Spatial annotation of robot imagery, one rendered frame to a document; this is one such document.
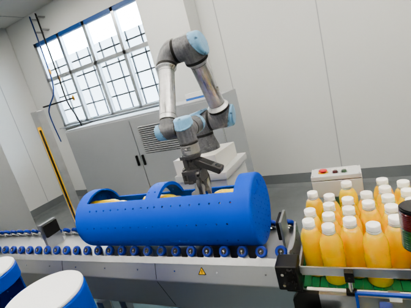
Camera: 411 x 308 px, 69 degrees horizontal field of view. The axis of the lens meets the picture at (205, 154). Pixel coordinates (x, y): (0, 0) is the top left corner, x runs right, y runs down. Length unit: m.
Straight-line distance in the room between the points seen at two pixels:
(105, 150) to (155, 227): 2.55
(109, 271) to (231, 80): 3.02
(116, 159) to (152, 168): 0.51
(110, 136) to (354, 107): 2.79
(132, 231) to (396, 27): 3.22
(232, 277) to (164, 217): 0.35
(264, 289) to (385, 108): 2.93
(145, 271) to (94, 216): 0.34
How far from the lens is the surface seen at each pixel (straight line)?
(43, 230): 1.97
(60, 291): 1.30
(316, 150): 3.99
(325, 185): 1.41
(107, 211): 1.44
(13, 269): 1.76
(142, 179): 3.54
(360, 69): 3.77
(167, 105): 1.35
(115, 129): 3.55
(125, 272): 1.56
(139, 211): 1.32
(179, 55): 1.44
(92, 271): 1.71
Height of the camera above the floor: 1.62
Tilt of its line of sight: 14 degrees down
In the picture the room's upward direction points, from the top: 15 degrees counter-clockwise
